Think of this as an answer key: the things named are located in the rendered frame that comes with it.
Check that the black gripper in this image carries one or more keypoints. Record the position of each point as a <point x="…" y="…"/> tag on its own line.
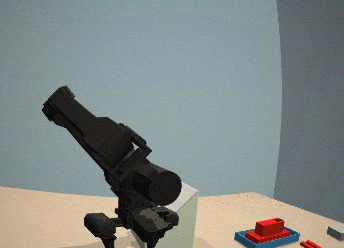
<point x="103" y="227"/>

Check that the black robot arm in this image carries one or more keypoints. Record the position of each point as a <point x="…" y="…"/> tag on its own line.
<point x="110" y="145"/>

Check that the blue rectangular tray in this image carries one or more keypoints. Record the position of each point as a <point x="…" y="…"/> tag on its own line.
<point x="240" y="237"/>

